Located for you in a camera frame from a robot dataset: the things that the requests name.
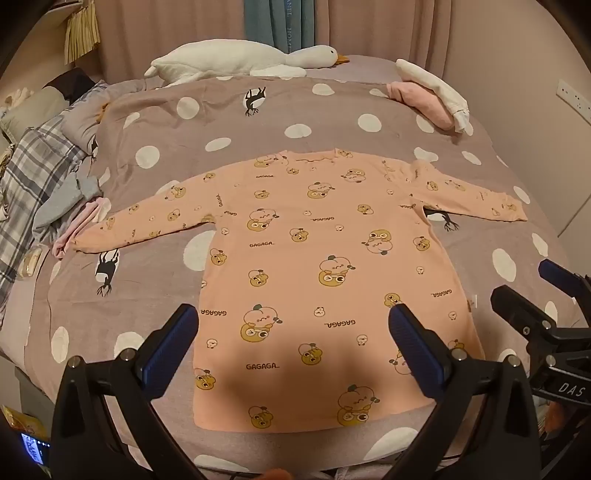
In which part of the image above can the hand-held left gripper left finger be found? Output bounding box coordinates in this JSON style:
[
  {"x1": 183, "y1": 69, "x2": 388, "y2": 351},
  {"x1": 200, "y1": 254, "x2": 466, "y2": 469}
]
[{"x1": 50, "y1": 304, "x2": 208, "y2": 480}]

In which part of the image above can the polka dot bedspread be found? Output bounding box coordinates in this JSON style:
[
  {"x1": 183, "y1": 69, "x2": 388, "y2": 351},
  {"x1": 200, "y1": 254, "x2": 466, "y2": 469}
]
[{"x1": 0, "y1": 55, "x2": 583, "y2": 480}]

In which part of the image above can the pale pink garment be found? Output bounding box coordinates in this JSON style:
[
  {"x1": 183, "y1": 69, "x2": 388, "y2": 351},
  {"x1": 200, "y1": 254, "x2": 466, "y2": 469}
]
[{"x1": 52, "y1": 198, "x2": 112, "y2": 259}]

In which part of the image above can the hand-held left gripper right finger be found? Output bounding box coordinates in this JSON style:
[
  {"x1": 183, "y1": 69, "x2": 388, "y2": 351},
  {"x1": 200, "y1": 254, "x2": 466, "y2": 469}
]
[{"x1": 388, "y1": 303, "x2": 541, "y2": 480}]

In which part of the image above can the plaid blanket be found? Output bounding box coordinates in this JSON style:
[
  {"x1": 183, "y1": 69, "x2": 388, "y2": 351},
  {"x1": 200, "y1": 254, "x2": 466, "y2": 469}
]
[{"x1": 0, "y1": 78, "x2": 112, "y2": 319}]

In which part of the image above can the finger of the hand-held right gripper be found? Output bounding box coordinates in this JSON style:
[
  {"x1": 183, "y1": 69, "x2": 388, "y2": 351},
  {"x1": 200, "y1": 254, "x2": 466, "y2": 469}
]
[
  {"x1": 538, "y1": 258, "x2": 591, "y2": 304},
  {"x1": 490, "y1": 285, "x2": 591, "y2": 366}
]

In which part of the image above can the folded pink cloth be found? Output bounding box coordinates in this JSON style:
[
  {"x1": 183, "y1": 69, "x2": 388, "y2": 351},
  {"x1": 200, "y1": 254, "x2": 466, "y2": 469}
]
[{"x1": 385, "y1": 80, "x2": 455, "y2": 131}]

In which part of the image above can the pink cartoon print shirt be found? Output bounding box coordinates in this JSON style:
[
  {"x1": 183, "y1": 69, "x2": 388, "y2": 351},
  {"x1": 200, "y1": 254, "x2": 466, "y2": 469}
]
[{"x1": 74, "y1": 148, "x2": 529, "y2": 435}]

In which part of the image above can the beige pillow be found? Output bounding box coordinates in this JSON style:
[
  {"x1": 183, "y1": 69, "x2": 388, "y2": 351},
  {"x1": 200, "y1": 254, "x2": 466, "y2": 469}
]
[{"x1": 0, "y1": 85, "x2": 70, "y2": 139}]

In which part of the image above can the white goose plush toy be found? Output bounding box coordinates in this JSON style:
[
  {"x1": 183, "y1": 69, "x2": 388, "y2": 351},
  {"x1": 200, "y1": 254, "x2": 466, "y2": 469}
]
[{"x1": 144, "y1": 45, "x2": 351, "y2": 88}]

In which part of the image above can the grey garment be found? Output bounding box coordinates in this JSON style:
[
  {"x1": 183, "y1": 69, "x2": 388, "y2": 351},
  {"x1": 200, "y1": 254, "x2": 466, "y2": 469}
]
[{"x1": 32, "y1": 173, "x2": 102, "y2": 241}]

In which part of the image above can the teal curtain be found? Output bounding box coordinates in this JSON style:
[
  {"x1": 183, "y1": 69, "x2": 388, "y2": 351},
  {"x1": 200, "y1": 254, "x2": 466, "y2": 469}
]
[{"x1": 243, "y1": 0, "x2": 315, "y2": 51}]

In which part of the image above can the folded white cloth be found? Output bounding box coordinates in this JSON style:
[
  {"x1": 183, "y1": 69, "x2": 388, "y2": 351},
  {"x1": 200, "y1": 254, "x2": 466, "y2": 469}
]
[{"x1": 396, "y1": 58, "x2": 471, "y2": 134}]

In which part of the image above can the pink curtain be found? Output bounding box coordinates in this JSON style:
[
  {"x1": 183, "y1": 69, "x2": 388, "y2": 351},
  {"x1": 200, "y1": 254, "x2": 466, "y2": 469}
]
[{"x1": 95, "y1": 0, "x2": 455, "y2": 84}]

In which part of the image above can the yellow tasselled cloth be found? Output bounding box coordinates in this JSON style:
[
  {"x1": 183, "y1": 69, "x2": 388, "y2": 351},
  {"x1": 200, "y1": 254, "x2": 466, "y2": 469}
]
[{"x1": 64, "y1": 9, "x2": 101, "y2": 65}]

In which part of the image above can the lit phone screen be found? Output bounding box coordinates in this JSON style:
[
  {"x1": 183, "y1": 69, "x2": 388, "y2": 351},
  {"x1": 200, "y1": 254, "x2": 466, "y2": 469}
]
[{"x1": 21, "y1": 433, "x2": 51, "y2": 466}]

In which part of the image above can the small yellow packet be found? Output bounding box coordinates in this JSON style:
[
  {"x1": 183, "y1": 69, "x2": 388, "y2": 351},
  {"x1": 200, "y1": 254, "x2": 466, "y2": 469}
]
[{"x1": 21, "y1": 247, "x2": 44, "y2": 278}]

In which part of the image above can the white wall socket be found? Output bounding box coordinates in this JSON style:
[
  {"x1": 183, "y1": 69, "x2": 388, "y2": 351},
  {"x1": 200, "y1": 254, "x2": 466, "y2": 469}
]
[{"x1": 556, "y1": 78, "x2": 591, "y2": 114}]

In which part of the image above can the yellow snack bag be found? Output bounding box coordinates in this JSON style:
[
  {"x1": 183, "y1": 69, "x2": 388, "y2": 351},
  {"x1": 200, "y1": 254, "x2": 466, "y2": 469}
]
[{"x1": 0, "y1": 405, "x2": 42, "y2": 439}]

